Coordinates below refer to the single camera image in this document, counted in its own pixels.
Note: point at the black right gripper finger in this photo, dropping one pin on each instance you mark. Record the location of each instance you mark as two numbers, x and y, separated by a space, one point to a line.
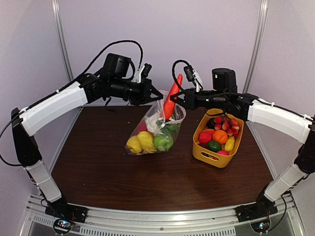
177 95
178 104

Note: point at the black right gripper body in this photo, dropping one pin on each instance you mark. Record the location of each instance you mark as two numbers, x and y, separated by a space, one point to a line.
218 99

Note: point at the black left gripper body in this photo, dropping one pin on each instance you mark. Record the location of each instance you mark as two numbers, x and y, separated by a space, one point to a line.
138 96

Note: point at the white toy cauliflower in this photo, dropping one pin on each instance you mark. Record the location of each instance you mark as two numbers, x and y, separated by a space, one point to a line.
153 124

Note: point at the red toy bell pepper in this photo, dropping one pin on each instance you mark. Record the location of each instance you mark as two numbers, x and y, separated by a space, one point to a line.
142 127

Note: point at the clear zip top bag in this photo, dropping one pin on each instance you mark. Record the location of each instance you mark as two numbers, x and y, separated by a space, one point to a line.
172 125

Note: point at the green toy apple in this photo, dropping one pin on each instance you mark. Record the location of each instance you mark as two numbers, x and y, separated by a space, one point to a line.
163 141

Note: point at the yellow toy bell pepper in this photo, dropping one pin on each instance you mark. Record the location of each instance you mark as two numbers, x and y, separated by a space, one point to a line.
146 141

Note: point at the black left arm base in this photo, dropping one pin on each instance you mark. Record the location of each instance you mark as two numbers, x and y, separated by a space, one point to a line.
67 212

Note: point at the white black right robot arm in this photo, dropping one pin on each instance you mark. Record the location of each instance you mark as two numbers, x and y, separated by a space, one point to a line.
248 107

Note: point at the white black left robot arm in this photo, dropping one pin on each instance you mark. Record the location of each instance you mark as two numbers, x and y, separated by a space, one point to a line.
86 89

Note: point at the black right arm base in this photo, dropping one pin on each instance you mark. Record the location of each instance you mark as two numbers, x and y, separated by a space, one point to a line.
262 207

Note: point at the red toy lychee bunch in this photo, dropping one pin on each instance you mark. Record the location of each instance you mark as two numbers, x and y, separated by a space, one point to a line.
227 124

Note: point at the dark toy plum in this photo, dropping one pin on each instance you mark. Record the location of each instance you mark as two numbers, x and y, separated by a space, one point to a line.
211 123

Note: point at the yellow plastic basket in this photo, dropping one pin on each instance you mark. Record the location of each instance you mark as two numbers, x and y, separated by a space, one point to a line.
201 152

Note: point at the orange toy orange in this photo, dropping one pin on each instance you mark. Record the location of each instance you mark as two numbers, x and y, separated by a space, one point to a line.
220 136

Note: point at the pink wrinkled toy fruit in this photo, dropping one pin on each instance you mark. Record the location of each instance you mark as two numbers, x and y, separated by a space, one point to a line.
205 136

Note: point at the yellow toy corn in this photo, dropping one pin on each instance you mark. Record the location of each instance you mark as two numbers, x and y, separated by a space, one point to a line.
229 145

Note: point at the green toy avocado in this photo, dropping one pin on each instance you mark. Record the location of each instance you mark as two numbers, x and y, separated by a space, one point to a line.
214 146

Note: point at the red toy apple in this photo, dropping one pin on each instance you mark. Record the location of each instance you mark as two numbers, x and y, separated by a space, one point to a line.
223 152

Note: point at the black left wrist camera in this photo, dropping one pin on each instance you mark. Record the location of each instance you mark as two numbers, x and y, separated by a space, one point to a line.
141 73

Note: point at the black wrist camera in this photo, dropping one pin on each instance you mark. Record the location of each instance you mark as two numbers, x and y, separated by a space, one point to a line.
141 73
193 76

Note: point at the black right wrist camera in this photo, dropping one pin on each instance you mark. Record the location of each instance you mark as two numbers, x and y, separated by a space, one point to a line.
193 76

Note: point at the right aluminium frame post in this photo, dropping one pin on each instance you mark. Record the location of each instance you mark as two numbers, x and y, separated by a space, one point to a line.
260 29

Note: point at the aluminium frame post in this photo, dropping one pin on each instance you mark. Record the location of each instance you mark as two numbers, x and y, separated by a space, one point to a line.
61 39
260 29

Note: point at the left aluminium frame post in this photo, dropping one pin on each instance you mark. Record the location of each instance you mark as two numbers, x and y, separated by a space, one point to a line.
61 39

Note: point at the aluminium front rail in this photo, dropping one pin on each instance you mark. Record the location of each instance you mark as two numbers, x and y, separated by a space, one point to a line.
222 221

